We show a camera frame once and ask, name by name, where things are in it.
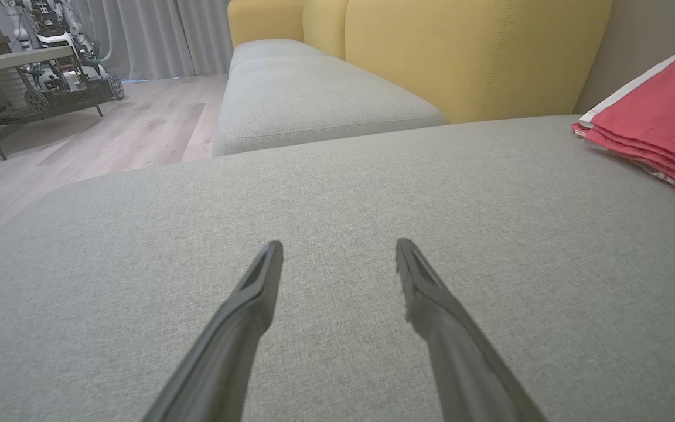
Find narrow yellow sofa backrest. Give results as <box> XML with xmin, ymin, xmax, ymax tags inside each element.
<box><xmin>302</xmin><ymin>0</ymin><xmax>350</xmax><ymax>62</ymax></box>

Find yellow sofa armrest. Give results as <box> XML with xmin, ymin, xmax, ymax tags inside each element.
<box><xmin>227</xmin><ymin>0</ymin><xmax>306</xmax><ymax>48</ymax></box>

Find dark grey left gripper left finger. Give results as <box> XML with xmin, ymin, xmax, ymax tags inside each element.
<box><xmin>141</xmin><ymin>240</ymin><xmax>284</xmax><ymax>422</ymax></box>

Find red and white shirt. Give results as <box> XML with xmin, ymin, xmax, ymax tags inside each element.
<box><xmin>571</xmin><ymin>122</ymin><xmax>675</xmax><ymax>206</ymax></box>

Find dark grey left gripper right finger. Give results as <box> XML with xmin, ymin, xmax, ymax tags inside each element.
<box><xmin>395</xmin><ymin>237</ymin><xmax>550</xmax><ymax>422</ymax></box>

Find wide yellow sofa backrest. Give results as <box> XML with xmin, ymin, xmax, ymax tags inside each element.
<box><xmin>343</xmin><ymin>0</ymin><xmax>613</xmax><ymax>125</ymax></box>

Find large grey chaise cushion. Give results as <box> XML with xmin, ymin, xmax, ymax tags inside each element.
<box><xmin>0</xmin><ymin>114</ymin><xmax>675</xmax><ymax>422</ymax></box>

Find grey curtain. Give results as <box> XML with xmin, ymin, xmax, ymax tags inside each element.
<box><xmin>71</xmin><ymin>0</ymin><xmax>234</xmax><ymax>82</ymax></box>

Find white and black wheeled robot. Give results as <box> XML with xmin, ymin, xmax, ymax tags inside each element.
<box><xmin>0</xmin><ymin>0</ymin><xmax>127</xmax><ymax>115</ymax></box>

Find grey sofa seat cushion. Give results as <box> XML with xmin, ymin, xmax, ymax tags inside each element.
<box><xmin>229</xmin><ymin>39</ymin><xmax>325</xmax><ymax>74</ymax></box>
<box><xmin>212</xmin><ymin>56</ymin><xmax>449</xmax><ymax>158</ymax></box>

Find red shorts with white trim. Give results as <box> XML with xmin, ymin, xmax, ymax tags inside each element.
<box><xmin>578</xmin><ymin>50</ymin><xmax>675</xmax><ymax>172</ymax></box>

